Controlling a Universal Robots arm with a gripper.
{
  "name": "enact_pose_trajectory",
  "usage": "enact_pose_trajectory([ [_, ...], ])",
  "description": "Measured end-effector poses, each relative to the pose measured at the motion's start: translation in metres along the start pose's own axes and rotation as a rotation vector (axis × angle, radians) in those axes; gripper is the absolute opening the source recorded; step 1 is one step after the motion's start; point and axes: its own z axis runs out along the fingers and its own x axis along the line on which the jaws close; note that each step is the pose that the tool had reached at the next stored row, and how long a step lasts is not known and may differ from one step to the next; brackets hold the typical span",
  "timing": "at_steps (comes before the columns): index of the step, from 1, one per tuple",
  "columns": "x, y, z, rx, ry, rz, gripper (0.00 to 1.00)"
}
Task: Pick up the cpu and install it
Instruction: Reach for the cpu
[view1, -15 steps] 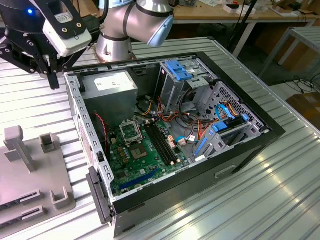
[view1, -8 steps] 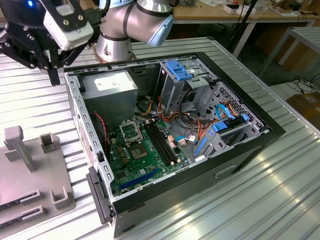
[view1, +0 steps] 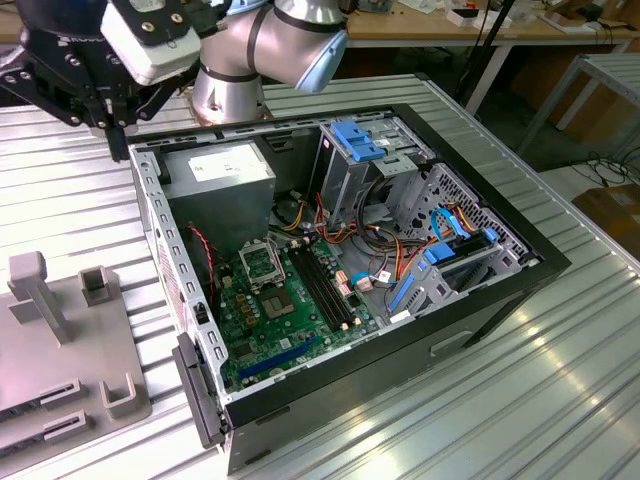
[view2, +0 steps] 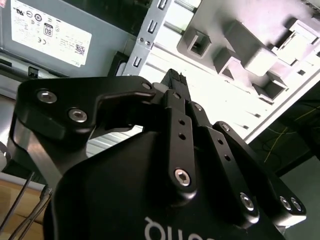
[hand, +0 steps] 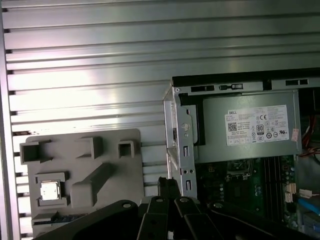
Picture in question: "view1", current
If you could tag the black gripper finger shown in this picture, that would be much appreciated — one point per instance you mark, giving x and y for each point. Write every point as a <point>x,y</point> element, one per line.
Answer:
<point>55,97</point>
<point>165,92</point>

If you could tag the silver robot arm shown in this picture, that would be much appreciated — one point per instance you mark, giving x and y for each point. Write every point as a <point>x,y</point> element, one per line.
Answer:
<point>280,35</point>

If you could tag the CPU socket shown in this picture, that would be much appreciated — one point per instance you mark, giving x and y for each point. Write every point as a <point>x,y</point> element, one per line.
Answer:
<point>274,305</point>

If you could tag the wooden top desk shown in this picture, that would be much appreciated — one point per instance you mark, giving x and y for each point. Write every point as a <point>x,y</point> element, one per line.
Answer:
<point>525,30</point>
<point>7,27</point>

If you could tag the grey power supply unit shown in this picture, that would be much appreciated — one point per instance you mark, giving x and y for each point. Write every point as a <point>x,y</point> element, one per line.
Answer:
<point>220,205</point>

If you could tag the cream four pin connector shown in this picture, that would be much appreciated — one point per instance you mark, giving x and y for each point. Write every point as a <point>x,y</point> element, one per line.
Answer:
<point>228,281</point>

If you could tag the tall metal drive cage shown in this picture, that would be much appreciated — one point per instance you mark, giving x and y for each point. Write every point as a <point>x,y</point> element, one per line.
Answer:
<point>345,185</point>

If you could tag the black RAM slot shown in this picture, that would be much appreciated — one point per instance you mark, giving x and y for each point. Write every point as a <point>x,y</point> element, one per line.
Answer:
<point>332,285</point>
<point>311,285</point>
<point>318,285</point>
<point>325,285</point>

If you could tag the grey parts rack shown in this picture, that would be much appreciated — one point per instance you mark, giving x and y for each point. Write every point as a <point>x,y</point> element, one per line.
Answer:
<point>75,340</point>

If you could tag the green motherboard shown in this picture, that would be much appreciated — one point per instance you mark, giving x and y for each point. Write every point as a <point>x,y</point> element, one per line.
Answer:
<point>300,330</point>

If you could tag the long blue expansion slot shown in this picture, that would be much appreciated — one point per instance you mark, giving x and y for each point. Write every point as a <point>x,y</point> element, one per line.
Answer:
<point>277,359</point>

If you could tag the blue plastic bay latch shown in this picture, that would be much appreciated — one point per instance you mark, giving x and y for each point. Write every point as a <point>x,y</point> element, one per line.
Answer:
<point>402,292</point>

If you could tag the hard disk in blue carrier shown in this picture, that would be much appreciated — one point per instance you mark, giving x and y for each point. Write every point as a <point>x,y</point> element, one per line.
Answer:
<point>440,254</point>

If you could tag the black tripod leg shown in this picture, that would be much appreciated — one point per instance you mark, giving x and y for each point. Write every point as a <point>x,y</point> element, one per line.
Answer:
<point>493,35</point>

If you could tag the low metal disk bay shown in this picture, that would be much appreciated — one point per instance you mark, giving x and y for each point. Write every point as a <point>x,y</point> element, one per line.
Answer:
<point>430,295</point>

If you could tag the black open PC case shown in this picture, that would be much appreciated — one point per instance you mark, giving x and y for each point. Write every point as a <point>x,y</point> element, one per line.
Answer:
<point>350,400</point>

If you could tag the brown cardboard box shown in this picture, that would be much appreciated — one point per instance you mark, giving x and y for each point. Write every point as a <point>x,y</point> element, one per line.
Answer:
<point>612,215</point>
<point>595,115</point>

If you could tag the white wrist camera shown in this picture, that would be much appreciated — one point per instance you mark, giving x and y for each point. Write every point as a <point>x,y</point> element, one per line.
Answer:
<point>150,62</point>

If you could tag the blue plastic drive bracket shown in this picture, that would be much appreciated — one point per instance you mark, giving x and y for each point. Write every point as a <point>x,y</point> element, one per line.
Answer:
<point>357,140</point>

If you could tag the grey metal frame table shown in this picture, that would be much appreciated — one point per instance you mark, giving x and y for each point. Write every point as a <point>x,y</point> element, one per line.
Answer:
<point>612,62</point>

